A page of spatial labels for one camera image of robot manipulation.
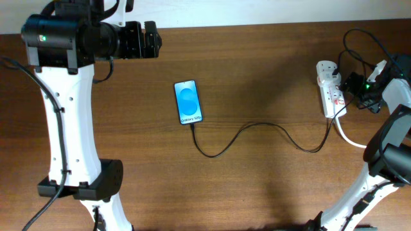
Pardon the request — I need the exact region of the white USB charger plug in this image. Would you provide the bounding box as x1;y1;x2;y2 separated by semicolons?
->
316;60;341;87

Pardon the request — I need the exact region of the black USB charging cable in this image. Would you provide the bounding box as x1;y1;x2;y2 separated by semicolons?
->
189;49;369;158

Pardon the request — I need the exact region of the white power strip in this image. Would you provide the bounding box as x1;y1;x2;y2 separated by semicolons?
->
317;72;347;119

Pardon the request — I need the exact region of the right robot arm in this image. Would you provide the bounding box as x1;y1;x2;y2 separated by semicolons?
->
303;60;410;230

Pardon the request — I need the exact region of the blue Galaxy smartphone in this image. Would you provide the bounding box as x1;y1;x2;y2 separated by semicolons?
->
174;80;203;125

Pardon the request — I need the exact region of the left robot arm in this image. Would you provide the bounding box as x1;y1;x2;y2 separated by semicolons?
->
21;0;162;230

